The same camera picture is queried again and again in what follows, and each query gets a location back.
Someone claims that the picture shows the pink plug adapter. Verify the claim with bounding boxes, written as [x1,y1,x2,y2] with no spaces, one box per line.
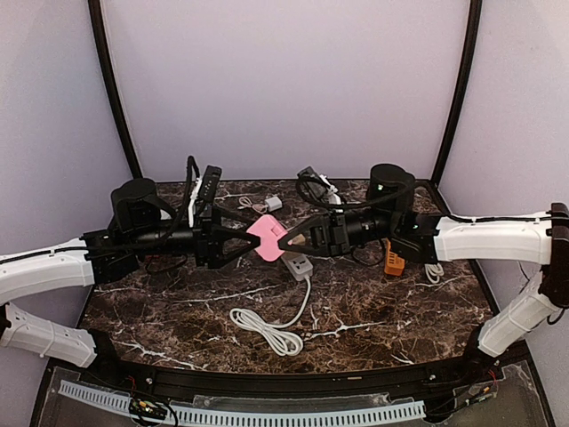
[247,214,286,262]

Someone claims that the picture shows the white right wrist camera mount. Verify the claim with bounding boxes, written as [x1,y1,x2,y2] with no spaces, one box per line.
[318,174,342,205]

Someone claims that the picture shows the white usb charger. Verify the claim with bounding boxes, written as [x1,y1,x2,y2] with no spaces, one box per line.
[264,196,283,213]

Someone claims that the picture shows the orange power strip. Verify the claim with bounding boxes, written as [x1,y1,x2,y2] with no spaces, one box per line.
[384,240,405,277]

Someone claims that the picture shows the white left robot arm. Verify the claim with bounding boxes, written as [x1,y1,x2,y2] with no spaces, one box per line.
[1,157,260,367]

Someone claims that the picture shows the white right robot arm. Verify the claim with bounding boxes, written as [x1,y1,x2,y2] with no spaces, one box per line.
[278,164,568,359]

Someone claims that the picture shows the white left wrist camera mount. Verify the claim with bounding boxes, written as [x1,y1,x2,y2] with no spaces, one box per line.
[188,177,204,229]

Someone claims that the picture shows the white slotted cable duct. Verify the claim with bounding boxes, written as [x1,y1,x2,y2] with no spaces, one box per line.
[58,380,426,426]

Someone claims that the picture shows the beige cube socket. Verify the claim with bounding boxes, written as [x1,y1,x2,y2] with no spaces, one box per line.
[288,234,307,246]

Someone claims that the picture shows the white power strip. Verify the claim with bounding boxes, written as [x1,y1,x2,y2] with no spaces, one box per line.
[283,254,313,282]

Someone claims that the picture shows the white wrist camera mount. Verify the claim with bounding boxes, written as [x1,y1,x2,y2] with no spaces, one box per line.
[318,174,342,205]
[188,177,204,229]

